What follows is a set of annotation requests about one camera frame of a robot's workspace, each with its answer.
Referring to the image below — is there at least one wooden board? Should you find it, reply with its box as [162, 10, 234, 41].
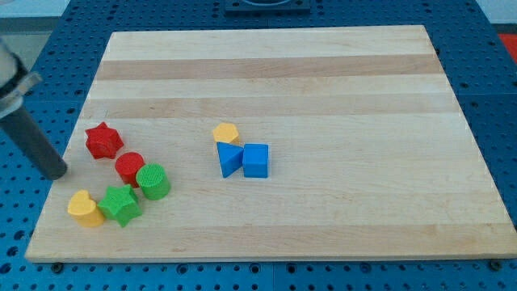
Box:
[26, 25, 516, 263]

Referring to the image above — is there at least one red cylinder block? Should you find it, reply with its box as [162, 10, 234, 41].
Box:
[115, 152, 145, 188]

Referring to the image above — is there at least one white and clear tool mount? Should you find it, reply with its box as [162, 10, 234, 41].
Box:
[1, 40, 42, 118]

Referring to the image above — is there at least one blue triangle block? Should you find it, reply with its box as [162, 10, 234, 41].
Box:
[216, 141, 244, 178]

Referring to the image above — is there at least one green star block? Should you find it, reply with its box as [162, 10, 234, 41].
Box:
[98, 184, 142, 227]

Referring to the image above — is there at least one yellow heart block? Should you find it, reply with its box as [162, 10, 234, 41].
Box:
[67, 189, 106, 228]

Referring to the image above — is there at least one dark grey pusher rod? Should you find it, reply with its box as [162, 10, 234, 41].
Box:
[1, 106, 68, 180]

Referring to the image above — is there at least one green cylinder block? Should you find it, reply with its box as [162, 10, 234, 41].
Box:
[136, 163, 171, 200]

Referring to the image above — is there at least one red star block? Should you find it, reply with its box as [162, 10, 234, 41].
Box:
[85, 122, 124, 159]

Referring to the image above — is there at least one yellow hexagon block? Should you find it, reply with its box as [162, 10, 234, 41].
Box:
[212, 123, 240, 145]

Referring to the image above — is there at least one blue cube block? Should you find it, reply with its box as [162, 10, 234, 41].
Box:
[242, 143, 269, 178]

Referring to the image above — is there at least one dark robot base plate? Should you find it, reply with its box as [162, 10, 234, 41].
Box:
[222, 0, 311, 13]

